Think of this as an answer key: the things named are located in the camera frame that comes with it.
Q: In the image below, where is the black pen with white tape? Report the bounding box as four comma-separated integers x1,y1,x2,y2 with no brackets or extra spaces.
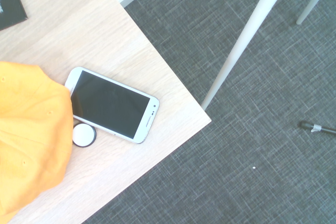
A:
298,120,336,137

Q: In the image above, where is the white metal coat rack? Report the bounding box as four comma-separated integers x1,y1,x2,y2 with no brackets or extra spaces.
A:
201,0,336,112

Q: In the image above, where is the round white disc black rim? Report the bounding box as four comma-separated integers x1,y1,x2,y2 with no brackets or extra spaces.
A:
71,123,98,149

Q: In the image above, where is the black card white print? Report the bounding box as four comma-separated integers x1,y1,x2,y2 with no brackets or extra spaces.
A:
0,0,28,32

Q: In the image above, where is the orange baseball cap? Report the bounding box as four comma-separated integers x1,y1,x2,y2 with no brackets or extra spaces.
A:
0,61,75,224

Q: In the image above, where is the white smartphone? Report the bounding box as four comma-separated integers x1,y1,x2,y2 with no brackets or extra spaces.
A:
64,66,160,145

